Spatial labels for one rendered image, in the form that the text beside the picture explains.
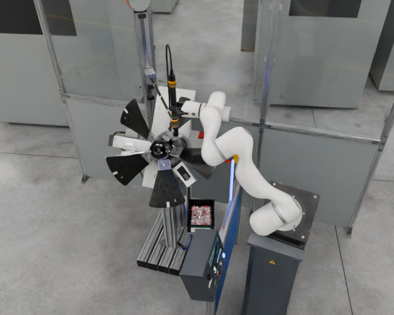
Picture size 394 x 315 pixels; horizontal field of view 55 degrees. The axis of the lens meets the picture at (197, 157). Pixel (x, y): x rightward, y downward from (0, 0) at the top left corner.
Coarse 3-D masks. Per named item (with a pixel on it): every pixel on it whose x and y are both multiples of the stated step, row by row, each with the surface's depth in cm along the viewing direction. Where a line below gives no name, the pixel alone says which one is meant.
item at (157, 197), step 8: (160, 176) 227; (168, 176) 230; (160, 184) 227; (168, 184) 229; (176, 184) 232; (152, 192) 225; (160, 192) 227; (168, 192) 228; (176, 192) 231; (152, 200) 225; (160, 200) 226; (168, 200) 228; (184, 200) 232
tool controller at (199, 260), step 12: (192, 240) 172; (204, 240) 170; (216, 240) 171; (192, 252) 166; (204, 252) 164; (216, 252) 170; (192, 264) 161; (204, 264) 159; (216, 264) 170; (180, 276) 159; (192, 276) 157; (204, 276) 156; (216, 276) 170; (192, 288) 162; (204, 288) 160; (216, 288) 169; (204, 300) 166
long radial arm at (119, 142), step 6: (114, 138) 249; (120, 138) 248; (126, 138) 247; (114, 144) 249; (120, 144) 248; (126, 144) 247; (132, 144) 246; (138, 144) 245; (144, 144) 244; (150, 144) 243; (138, 150) 245; (144, 150) 244
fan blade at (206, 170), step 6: (186, 150) 229; (192, 150) 229; (198, 150) 229; (180, 156) 225; (186, 156) 225; (192, 156) 225; (198, 156) 226; (186, 162) 222; (192, 162) 223; (198, 162) 223; (204, 162) 223; (198, 168) 221; (204, 168) 221; (210, 168) 222; (204, 174) 220; (210, 174) 220
